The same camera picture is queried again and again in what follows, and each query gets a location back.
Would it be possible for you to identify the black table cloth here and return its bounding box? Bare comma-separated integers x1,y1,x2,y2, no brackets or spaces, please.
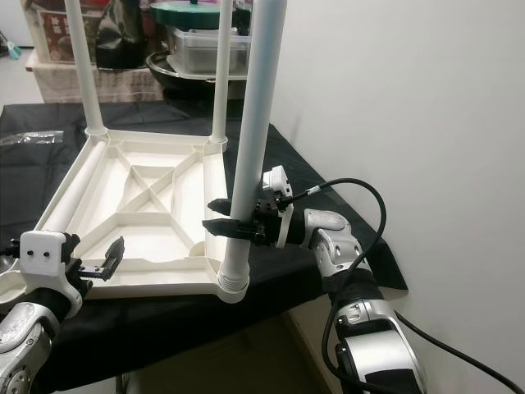
0,100,409,394

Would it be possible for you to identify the white plastic table leg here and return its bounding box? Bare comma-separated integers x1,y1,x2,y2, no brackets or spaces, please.
211,0,235,153
33,140,107,235
66,0,107,136
217,0,288,305

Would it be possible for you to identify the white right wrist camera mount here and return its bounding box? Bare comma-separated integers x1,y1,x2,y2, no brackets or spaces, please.
262,164,296,247

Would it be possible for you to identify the black wok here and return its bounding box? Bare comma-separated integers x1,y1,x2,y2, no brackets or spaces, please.
145,51,251,95

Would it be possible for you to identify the mop with dark head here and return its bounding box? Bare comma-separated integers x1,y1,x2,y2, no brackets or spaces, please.
0,37,24,60

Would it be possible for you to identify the clear plastic container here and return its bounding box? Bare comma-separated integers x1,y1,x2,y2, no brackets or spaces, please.
164,27,251,76

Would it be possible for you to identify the white plastic table top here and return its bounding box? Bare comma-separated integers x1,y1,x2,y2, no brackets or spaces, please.
0,127,251,306

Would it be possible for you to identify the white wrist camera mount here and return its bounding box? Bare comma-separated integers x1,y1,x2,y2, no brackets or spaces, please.
262,164,296,247
21,230,79,296

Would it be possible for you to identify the patterned cloth covered bench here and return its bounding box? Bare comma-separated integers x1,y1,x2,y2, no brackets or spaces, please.
26,64,165,105

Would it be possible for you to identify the clear tape strip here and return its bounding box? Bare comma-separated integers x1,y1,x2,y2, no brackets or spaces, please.
0,130,65,147

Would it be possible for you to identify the green pot lid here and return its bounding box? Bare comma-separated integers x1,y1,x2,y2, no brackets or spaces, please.
150,0,235,30

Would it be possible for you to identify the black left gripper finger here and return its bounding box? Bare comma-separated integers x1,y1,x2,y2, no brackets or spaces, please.
103,236,126,280

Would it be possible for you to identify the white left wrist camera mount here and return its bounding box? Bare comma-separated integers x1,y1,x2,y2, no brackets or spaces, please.
21,230,79,296

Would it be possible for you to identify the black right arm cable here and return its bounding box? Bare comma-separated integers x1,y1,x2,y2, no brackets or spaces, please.
283,176,525,394

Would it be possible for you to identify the storage box with orange lid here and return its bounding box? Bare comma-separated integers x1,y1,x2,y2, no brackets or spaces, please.
26,0,124,68

